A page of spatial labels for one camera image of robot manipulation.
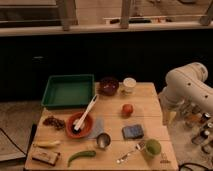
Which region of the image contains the small metal cup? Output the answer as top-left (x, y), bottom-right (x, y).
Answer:
top-left (96, 133), bottom-right (111, 149)

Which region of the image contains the blue sponge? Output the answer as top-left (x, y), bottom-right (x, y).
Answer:
top-left (122, 124), bottom-right (144, 139)

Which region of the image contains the green chili pepper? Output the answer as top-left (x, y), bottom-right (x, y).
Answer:
top-left (67, 150), bottom-right (96, 167)

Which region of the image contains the green plastic tray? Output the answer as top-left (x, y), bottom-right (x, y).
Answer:
top-left (42, 74), bottom-right (95, 109)

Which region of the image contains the black cable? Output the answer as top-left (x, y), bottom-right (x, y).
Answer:
top-left (178, 162), bottom-right (211, 171)

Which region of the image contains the white dish brush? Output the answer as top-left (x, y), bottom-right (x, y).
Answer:
top-left (74, 94), bottom-right (99, 131)

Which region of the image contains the brown wooden block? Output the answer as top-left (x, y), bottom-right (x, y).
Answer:
top-left (32, 148), bottom-right (60, 166)

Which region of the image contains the white paper cup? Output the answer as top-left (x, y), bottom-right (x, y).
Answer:
top-left (123, 77), bottom-right (136, 93)

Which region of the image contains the grey cloth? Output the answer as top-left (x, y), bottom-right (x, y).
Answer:
top-left (88, 117), bottom-right (104, 139)

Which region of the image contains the dark purple bowl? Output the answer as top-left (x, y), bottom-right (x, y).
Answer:
top-left (99, 77), bottom-right (119, 96)

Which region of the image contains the dark grape bunch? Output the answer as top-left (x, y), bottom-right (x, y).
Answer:
top-left (43, 116), bottom-right (65, 130)

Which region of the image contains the green mug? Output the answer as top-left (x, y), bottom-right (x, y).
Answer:
top-left (145, 139), bottom-right (161, 157)

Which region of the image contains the metal fork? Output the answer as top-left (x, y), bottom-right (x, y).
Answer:
top-left (116, 141), bottom-right (145, 164)

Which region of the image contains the red orange bowl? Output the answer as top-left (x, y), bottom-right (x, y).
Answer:
top-left (65, 111), bottom-right (94, 140)

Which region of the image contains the red apple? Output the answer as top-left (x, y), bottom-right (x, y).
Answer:
top-left (122, 104), bottom-right (133, 117)

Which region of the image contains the yellow banana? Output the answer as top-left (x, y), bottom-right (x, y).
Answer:
top-left (33, 141), bottom-right (61, 148)

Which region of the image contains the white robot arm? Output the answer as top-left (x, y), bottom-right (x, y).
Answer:
top-left (158, 62), bottom-right (213, 125)

